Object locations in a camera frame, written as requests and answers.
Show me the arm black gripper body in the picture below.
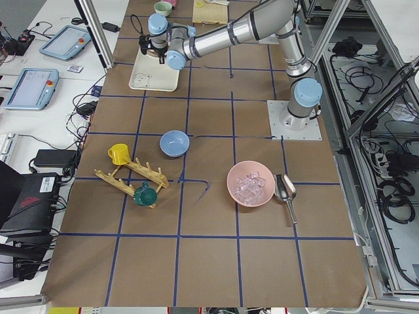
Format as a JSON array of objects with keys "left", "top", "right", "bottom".
[{"left": 139, "top": 34, "right": 168, "bottom": 57}]

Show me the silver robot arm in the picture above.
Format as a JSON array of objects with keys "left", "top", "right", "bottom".
[{"left": 138, "top": 0, "right": 323, "bottom": 131}]

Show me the cream bear serving tray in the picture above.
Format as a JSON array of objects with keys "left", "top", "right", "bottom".
[{"left": 128, "top": 51, "right": 179, "bottom": 92}]

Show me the green bowl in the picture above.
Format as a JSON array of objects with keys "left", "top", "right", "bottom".
[{"left": 154, "top": 1, "right": 172, "bottom": 17}]

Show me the pink cloth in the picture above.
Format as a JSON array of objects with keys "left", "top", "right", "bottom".
[{"left": 166, "top": 0, "right": 178, "bottom": 8}]

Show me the wooden cutting board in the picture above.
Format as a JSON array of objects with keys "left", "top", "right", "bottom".
[{"left": 192, "top": 0, "right": 228, "bottom": 24}]

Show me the upper blue teach pendant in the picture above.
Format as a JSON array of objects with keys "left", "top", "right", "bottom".
[{"left": 39, "top": 25, "right": 91, "bottom": 60}]

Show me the blue teach pendant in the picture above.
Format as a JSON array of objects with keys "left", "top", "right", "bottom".
[
  {"left": 39, "top": 25, "right": 91, "bottom": 60},
  {"left": 5, "top": 68, "right": 60, "bottom": 111}
]

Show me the white plastic fork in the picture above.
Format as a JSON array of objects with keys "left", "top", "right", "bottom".
[{"left": 206, "top": 0, "right": 230, "bottom": 6}]

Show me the blue bowl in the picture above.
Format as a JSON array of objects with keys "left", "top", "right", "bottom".
[{"left": 160, "top": 130, "right": 190, "bottom": 158}]

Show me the yellow cup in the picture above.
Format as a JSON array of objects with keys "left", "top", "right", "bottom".
[{"left": 107, "top": 143, "right": 131, "bottom": 166}]

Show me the lower blue teach pendant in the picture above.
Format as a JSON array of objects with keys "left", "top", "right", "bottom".
[{"left": 5, "top": 68, "right": 60, "bottom": 111}]

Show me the black power adapter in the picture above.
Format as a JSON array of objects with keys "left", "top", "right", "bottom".
[{"left": 33, "top": 149, "right": 77, "bottom": 169}]

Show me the dark green cup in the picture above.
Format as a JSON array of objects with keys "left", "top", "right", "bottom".
[{"left": 133, "top": 182, "right": 157, "bottom": 207}]

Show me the wooden cup rack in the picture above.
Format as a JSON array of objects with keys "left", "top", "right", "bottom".
[{"left": 94, "top": 157, "right": 171, "bottom": 210}]

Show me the pink bowl with ice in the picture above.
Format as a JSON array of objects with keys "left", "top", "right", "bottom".
[{"left": 227, "top": 161, "right": 275, "bottom": 207}]

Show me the metal scoop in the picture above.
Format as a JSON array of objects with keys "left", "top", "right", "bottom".
[{"left": 274, "top": 173, "right": 297, "bottom": 224}]

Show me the black computer box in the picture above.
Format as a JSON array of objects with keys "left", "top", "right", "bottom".
[{"left": 1, "top": 162, "right": 62, "bottom": 287}]

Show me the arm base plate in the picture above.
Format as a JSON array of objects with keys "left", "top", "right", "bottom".
[{"left": 267, "top": 100, "right": 322, "bottom": 141}]

